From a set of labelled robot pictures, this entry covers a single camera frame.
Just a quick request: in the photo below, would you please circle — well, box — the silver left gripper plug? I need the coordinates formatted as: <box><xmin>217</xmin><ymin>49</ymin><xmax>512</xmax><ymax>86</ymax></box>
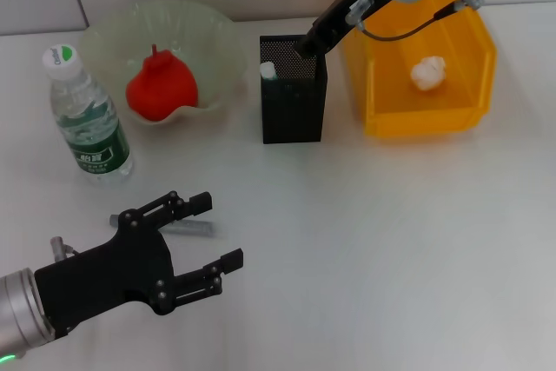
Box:
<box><xmin>50</xmin><ymin>235</ymin><xmax>74</xmax><ymax>260</ymax></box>

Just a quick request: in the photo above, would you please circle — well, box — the white paper ball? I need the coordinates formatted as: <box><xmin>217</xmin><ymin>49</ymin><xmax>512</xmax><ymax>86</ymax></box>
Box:
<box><xmin>410</xmin><ymin>56</ymin><xmax>448</xmax><ymax>93</ymax></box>

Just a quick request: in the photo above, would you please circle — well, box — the grey marker pen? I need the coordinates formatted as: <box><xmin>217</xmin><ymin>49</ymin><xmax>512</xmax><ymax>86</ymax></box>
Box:
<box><xmin>109</xmin><ymin>213</ymin><xmax>215</xmax><ymax>238</ymax></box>

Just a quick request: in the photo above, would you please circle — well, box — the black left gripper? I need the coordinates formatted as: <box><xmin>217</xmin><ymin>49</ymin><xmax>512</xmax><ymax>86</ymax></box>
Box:
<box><xmin>33</xmin><ymin>191</ymin><xmax>244</xmax><ymax>341</ymax></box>

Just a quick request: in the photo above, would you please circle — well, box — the clear bottle with green label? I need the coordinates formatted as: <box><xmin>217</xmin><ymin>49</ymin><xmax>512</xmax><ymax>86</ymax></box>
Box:
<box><xmin>42</xmin><ymin>43</ymin><xmax>134</xmax><ymax>188</ymax></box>

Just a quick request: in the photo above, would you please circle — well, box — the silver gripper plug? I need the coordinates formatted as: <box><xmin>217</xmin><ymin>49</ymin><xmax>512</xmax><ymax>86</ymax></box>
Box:
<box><xmin>50</xmin><ymin>235</ymin><xmax>74</xmax><ymax>260</ymax></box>
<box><xmin>345</xmin><ymin>0</ymin><xmax>376</xmax><ymax>24</ymax></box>

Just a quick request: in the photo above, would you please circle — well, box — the yellow plastic bin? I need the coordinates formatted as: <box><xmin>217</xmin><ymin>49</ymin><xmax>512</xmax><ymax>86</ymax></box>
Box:
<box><xmin>340</xmin><ymin>0</ymin><xmax>498</xmax><ymax>140</ymax></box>

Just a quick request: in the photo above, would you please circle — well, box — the black mesh pen holder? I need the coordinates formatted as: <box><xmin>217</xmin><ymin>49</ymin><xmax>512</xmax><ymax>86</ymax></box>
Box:
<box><xmin>259</xmin><ymin>33</ymin><xmax>330</xmax><ymax>145</ymax></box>

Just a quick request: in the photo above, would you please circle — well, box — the pale green glass fruit plate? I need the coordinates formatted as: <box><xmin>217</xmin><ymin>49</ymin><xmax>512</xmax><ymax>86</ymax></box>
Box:
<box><xmin>82</xmin><ymin>0</ymin><xmax>248</xmax><ymax>127</ymax></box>

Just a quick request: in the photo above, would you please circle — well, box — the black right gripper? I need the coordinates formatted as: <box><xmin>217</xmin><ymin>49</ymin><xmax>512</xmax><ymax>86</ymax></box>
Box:
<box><xmin>295</xmin><ymin>0</ymin><xmax>393</xmax><ymax>60</ymax></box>

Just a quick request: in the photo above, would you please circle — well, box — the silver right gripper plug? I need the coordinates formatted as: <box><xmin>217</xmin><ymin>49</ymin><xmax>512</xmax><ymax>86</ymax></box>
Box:
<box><xmin>345</xmin><ymin>0</ymin><xmax>376</xmax><ymax>24</ymax></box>

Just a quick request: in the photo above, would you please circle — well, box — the green utility knife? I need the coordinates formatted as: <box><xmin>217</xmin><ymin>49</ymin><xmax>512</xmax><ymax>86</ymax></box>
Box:
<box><xmin>259</xmin><ymin>61</ymin><xmax>279</xmax><ymax>83</ymax></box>

